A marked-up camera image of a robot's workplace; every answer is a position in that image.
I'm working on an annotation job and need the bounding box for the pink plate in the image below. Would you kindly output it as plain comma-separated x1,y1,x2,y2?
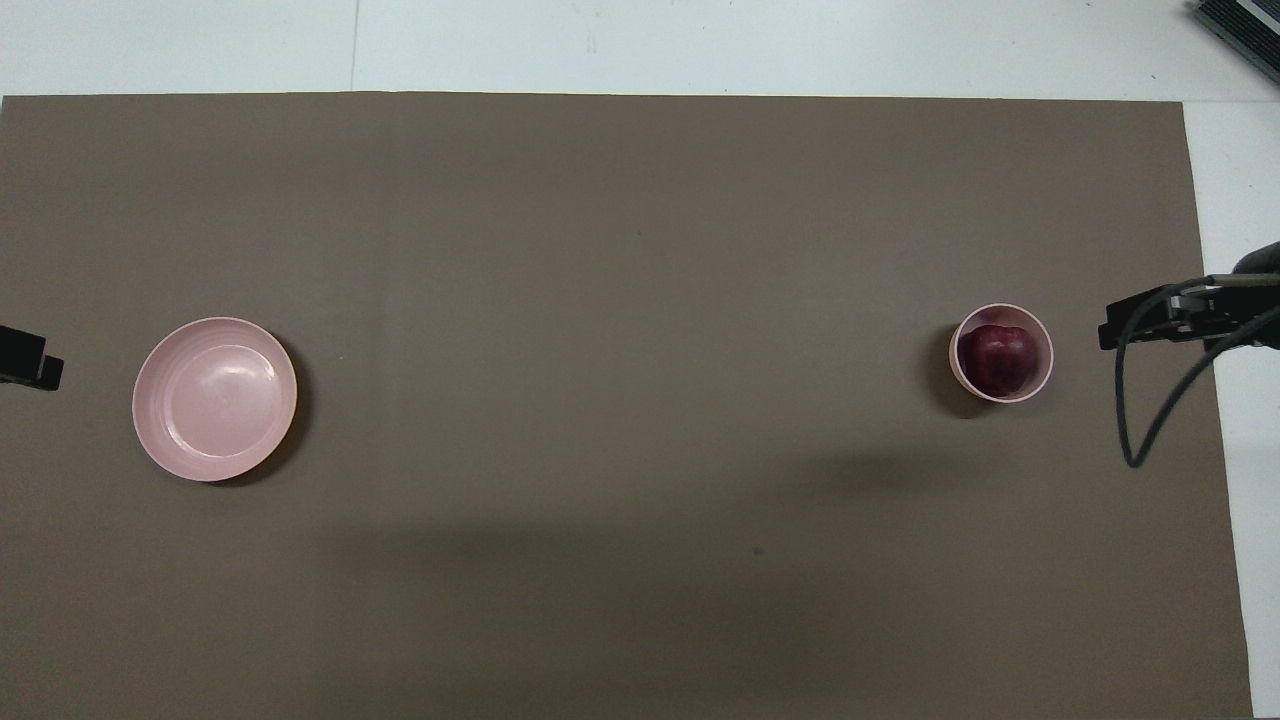
131,316,299,483

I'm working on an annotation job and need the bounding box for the brown table mat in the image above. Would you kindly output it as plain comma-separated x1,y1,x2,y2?
0,92,1254,720

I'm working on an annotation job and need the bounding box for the pink bowl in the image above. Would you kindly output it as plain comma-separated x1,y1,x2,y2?
949,302,1055,405

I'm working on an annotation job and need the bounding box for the dark grey ribbed device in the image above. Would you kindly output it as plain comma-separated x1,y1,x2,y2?
1188,0,1280,87

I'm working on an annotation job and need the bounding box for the dark red apple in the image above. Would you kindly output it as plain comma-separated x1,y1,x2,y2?
958,324,1039,397

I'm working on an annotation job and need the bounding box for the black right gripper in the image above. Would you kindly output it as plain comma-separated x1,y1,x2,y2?
1098,240,1280,352

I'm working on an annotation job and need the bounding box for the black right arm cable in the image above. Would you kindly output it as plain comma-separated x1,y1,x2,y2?
1115,280,1280,469

